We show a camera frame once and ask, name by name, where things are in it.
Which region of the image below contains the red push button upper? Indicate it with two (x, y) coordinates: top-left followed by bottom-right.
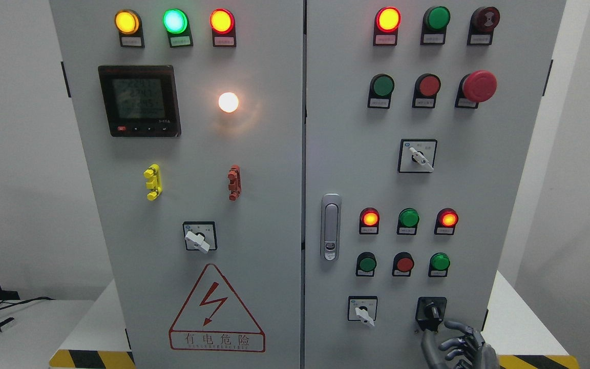
(412, 73), (441, 108)

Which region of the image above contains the white selector switch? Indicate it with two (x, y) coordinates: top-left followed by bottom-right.
(397, 138), (438, 173)
(347, 296), (378, 329)

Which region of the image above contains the white lit indicator lamp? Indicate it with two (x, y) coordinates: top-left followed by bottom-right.
(218, 92), (240, 114)

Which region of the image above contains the red electrical hazard warning sticker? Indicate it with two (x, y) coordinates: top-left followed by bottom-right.
(168, 263), (265, 353)

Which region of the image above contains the right grey cabinet door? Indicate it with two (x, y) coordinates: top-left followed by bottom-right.
(304, 1), (566, 368)

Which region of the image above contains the green push button lower left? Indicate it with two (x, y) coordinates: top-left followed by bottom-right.
(354, 252), (377, 277)

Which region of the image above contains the white selector switch lower right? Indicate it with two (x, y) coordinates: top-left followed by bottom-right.
(347, 296), (378, 329)

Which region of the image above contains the red push button lower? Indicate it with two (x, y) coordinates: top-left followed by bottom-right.
(391, 252), (415, 277)

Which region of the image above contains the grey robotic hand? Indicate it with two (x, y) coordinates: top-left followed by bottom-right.
(421, 320), (500, 368)

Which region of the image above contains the green indicator lower right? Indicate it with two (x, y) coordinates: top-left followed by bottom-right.
(428, 252), (451, 278)

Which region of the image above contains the black rotary knob switch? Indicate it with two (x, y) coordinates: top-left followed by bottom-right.
(416, 297), (447, 333)

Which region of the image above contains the red emergency stop mushroom button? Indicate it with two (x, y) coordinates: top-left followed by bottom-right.
(455, 70), (498, 109)

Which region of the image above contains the yellow terminal block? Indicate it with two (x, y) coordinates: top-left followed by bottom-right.
(143, 163), (162, 201)

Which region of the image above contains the dark red buzzer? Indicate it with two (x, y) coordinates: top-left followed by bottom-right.
(467, 6), (500, 45)

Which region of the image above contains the green push button upper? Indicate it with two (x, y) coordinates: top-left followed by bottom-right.
(367, 73), (395, 109)

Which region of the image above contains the red terminal block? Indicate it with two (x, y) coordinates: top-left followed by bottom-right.
(227, 165), (242, 201)

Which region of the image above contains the left grey cabinet door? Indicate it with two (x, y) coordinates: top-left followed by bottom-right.
(50, 1), (304, 368)

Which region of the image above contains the red push button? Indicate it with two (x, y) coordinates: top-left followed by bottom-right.
(412, 73), (441, 108)
(391, 252), (415, 277)

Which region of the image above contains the white platform with hazard tape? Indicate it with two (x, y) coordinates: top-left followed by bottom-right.
(48, 274), (580, 368)

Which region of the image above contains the red lit indicator top right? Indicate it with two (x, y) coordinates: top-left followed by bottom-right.
(373, 6), (402, 46)

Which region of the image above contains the green push button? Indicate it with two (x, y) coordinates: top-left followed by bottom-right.
(354, 252), (377, 277)
(367, 73), (395, 109)

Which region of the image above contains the green indicator middle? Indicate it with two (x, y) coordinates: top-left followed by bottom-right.
(396, 208), (420, 235)

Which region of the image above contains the grey cabinet door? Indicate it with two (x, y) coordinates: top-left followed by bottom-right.
(50, 1), (304, 368)
(304, 1), (566, 368)

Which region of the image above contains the small white usb dongle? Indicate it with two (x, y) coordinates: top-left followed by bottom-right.
(0, 317), (16, 333)

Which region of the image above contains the red indicator middle right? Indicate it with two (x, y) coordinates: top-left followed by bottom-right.
(434, 208), (459, 236)

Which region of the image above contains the black cable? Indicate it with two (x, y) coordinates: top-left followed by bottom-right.
(0, 296), (56, 322)

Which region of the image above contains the white selector switch upper right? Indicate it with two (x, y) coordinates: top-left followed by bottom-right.
(397, 138), (438, 173)

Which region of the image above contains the silver door lock handle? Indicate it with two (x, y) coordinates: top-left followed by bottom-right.
(321, 193), (342, 261)

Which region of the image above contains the red lit indicator middle left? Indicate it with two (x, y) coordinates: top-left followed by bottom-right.
(359, 208), (380, 234)

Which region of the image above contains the yellow indicator light top left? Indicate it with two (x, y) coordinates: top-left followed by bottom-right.
(114, 9), (144, 48)

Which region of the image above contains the green lit indicator light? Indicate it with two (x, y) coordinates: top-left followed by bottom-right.
(162, 8), (194, 48)

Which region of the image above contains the green indicator top right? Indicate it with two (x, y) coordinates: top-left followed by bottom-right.
(420, 6), (451, 45)

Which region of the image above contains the red lit indicator light left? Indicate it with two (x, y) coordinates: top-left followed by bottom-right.
(210, 8), (237, 48)

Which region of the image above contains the white selector switch left door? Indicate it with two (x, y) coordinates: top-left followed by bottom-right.
(182, 221), (218, 254)

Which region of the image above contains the black digital power meter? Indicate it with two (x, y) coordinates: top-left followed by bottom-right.
(98, 65), (182, 137)

